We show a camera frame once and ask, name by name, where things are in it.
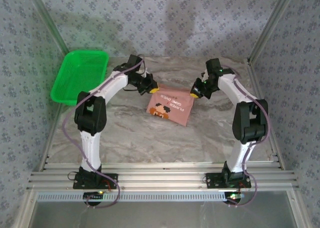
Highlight pink t-shirt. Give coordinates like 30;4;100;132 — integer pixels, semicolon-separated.
146;82;198;127

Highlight green plastic basket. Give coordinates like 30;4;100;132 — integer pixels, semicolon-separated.
50;50;110;106

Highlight aluminium mounting rails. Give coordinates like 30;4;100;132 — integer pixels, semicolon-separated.
26;161;300;191

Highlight small black controller board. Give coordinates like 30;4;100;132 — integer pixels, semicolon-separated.
83;191;105;202
223;191;245;204

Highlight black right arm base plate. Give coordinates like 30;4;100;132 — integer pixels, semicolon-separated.
205;171;252;189

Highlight aluminium frame post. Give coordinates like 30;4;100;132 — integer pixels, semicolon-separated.
247;0;300;64
24;0;73;56

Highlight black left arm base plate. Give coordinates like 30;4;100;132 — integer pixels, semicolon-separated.
72;171;119;190

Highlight grey slotted cable duct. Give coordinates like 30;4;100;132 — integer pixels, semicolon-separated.
37;191;243;203

